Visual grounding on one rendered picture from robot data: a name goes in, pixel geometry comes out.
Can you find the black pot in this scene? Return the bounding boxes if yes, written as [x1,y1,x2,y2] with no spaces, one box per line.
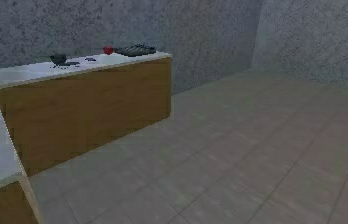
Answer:
[49,53,68,67]

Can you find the black flat stovetop grate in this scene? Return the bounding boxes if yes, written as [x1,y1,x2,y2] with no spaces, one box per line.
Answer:
[113,43,157,58]

